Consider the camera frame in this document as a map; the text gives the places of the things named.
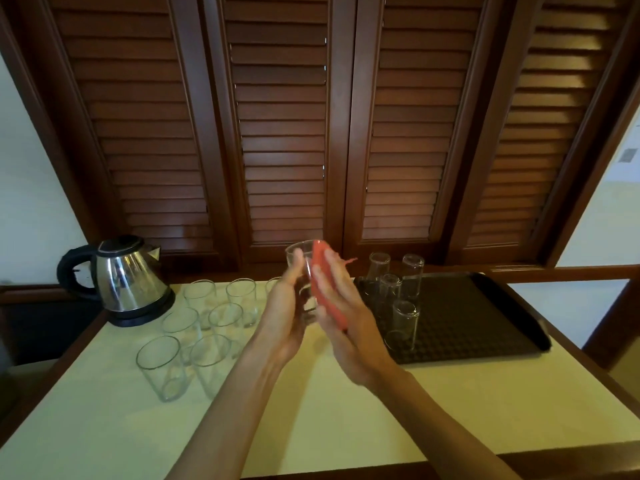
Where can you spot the steel electric kettle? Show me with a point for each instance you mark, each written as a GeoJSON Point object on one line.
{"type": "Point", "coordinates": [127, 282]}
{"type": "Point", "coordinates": [145, 315]}

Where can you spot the dark brown textured tray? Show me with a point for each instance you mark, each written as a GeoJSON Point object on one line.
{"type": "Point", "coordinates": [465, 319]}

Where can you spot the person's left forearm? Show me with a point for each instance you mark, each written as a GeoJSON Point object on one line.
{"type": "Point", "coordinates": [215, 429]}

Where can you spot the person's right hand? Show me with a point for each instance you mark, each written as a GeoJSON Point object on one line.
{"type": "Point", "coordinates": [362, 344]}

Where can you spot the red cloth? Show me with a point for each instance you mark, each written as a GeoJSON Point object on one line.
{"type": "Point", "coordinates": [320, 264]}

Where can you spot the group of clear glasses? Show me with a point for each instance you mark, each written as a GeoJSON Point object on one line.
{"type": "Point", "coordinates": [200, 354]}

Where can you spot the brown wooden door frame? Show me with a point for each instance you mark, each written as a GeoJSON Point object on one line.
{"type": "Point", "coordinates": [612, 329]}

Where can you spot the white paper notice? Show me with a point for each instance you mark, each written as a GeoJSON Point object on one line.
{"type": "Point", "coordinates": [625, 159]}

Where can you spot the brown louvered wooden shutter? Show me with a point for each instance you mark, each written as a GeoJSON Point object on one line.
{"type": "Point", "coordinates": [542, 119]}
{"type": "Point", "coordinates": [137, 119]}
{"type": "Point", "coordinates": [280, 119]}
{"type": "Point", "coordinates": [412, 119]}

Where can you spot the person's left hand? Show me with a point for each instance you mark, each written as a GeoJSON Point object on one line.
{"type": "Point", "coordinates": [280, 324]}

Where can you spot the brown wooden wall rail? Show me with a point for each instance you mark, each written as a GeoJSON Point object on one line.
{"type": "Point", "coordinates": [565, 273]}

